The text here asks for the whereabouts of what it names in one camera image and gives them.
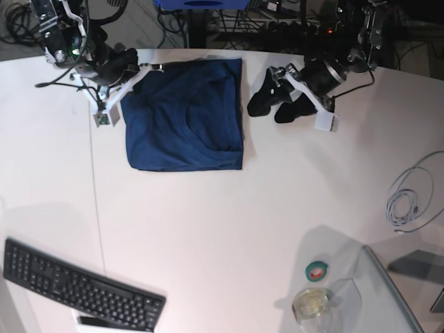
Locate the dark blue t-shirt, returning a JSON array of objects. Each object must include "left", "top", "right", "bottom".
[{"left": 121, "top": 58, "right": 244, "bottom": 172}]

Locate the green and red tape roll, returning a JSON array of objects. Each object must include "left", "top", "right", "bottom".
[{"left": 305, "top": 261, "right": 329, "bottom": 282}]

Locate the coiled grey cable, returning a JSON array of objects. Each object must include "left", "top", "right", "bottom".
[{"left": 385, "top": 151, "right": 444, "bottom": 234}]

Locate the clear glass bottle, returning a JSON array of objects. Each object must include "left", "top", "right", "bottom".
[{"left": 292, "top": 288, "right": 333, "bottom": 333}]

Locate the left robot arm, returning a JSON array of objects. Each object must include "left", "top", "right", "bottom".
[{"left": 247, "top": 1, "right": 388, "bottom": 131}]

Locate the black power strip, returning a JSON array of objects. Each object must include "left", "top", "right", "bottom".
[{"left": 242, "top": 17, "right": 337, "bottom": 35}]

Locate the black computer keyboard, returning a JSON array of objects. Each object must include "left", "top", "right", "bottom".
[{"left": 3, "top": 238, "right": 167, "bottom": 332}]

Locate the coiled black floor cable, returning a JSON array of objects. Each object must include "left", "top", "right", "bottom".
[{"left": 0, "top": 0, "right": 44, "bottom": 46}]

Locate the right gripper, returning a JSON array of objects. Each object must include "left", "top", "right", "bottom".
[{"left": 89, "top": 48, "right": 138, "bottom": 86}]

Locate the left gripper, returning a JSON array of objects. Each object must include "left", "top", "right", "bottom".
[{"left": 247, "top": 57, "right": 347, "bottom": 123}]

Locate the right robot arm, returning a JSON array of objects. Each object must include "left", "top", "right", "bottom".
[{"left": 30, "top": 1, "right": 139, "bottom": 87}]

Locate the blue box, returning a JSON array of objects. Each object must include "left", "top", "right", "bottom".
[{"left": 157, "top": 0, "right": 249, "bottom": 10}]

